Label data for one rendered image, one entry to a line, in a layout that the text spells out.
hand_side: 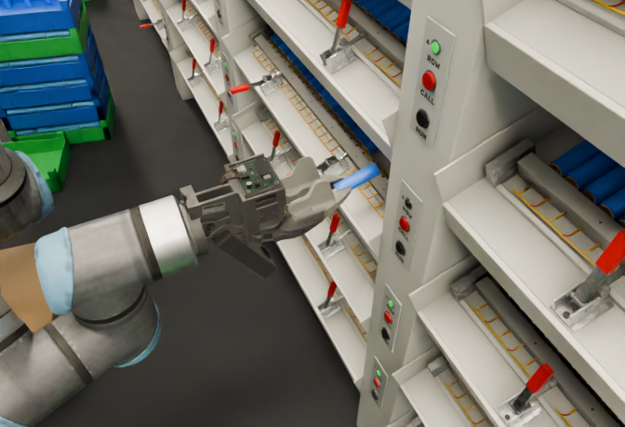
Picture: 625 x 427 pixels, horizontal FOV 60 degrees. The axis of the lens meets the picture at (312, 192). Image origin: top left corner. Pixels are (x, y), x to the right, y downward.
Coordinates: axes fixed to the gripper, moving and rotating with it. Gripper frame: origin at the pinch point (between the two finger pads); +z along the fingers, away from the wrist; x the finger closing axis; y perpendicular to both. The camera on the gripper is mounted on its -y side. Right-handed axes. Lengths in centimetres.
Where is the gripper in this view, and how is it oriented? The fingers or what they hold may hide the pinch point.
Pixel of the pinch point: (338, 190)
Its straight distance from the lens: 72.4
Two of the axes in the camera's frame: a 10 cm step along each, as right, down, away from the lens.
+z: 9.1, -3.1, 2.8
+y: -0.2, -7.1, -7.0
